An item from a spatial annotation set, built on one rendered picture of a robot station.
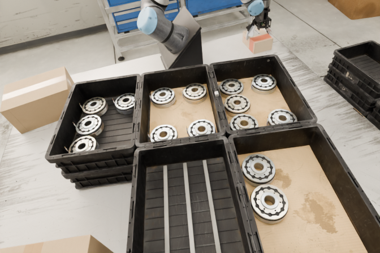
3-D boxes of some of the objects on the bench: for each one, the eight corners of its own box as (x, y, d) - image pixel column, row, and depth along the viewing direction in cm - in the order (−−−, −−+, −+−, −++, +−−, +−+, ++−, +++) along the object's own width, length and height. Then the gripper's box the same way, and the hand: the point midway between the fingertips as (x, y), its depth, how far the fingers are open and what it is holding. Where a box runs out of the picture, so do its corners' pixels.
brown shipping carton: (77, 88, 139) (64, 65, 128) (82, 112, 125) (67, 88, 113) (23, 107, 133) (4, 84, 121) (21, 134, 118) (-1, 112, 107)
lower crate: (94, 117, 121) (83, 100, 113) (151, 109, 121) (146, 91, 112) (74, 191, 93) (59, 177, 85) (150, 181, 93) (142, 165, 85)
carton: (242, 41, 155) (242, 31, 150) (259, 37, 157) (260, 26, 152) (253, 54, 144) (254, 43, 139) (271, 49, 146) (273, 38, 141)
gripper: (250, 13, 126) (247, 46, 141) (284, 5, 128) (277, 38, 143) (243, 7, 132) (241, 39, 146) (275, -1, 134) (270, 31, 149)
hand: (257, 36), depth 147 cm, fingers open, 14 cm apart
